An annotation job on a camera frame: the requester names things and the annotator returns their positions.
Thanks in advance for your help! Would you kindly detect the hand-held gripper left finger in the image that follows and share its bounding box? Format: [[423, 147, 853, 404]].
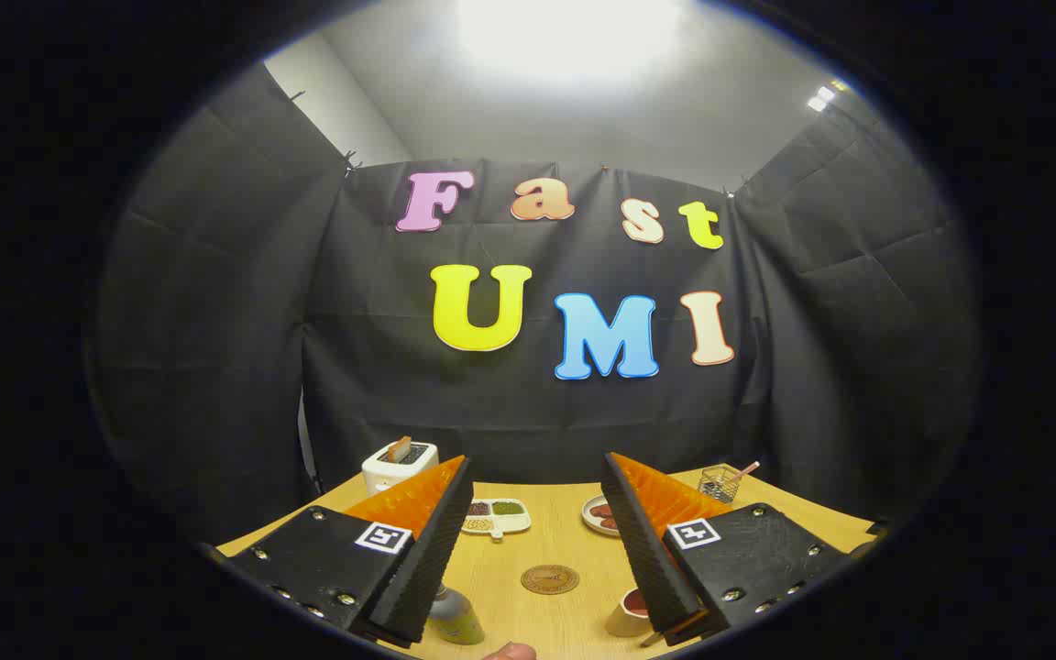
[[216, 456, 475, 648]]

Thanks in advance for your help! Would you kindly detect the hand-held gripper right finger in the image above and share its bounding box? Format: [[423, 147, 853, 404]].
[[599, 451, 864, 647]]

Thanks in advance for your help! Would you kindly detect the cream cup with handle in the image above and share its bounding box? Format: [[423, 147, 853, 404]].
[[605, 588, 655, 639]]

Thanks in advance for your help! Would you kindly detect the silver green juice bottle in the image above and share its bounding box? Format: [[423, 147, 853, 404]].
[[425, 587, 486, 646]]

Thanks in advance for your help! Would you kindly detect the round cork coaster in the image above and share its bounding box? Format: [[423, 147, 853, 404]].
[[521, 565, 580, 596]]

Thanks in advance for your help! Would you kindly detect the white oval plate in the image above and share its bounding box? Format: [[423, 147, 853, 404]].
[[581, 495, 625, 537]]

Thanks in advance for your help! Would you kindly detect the white toaster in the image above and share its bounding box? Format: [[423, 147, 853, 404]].
[[362, 440, 440, 497]]

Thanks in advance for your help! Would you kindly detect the white divided bean dish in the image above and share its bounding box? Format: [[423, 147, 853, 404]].
[[461, 498, 532, 542]]

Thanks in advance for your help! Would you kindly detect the wooden table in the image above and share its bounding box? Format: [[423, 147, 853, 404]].
[[216, 467, 877, 660]]

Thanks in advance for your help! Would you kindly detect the wire mesh holder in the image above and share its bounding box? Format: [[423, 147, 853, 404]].
[[698, 464, 743, 504]]

